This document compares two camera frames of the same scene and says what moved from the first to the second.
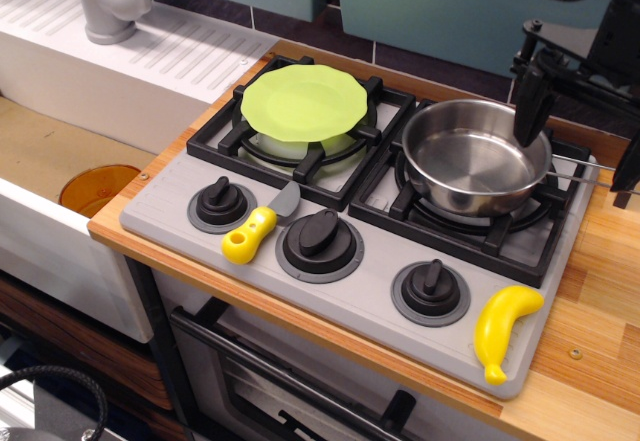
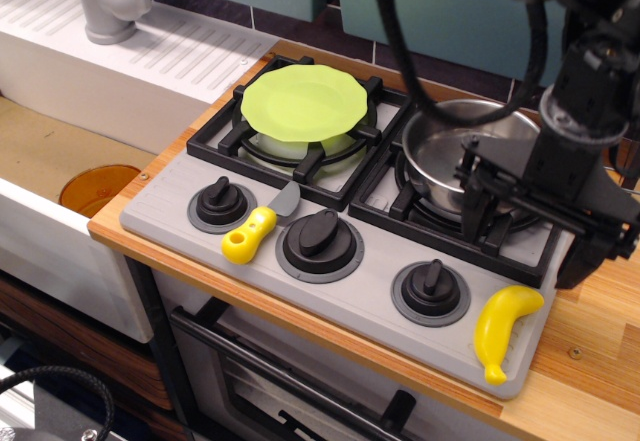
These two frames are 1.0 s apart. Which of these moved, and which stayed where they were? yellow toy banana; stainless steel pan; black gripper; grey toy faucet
Moved: black gripper
Stayed: yellow toy banana; grey toy faucet; stainless steel pan
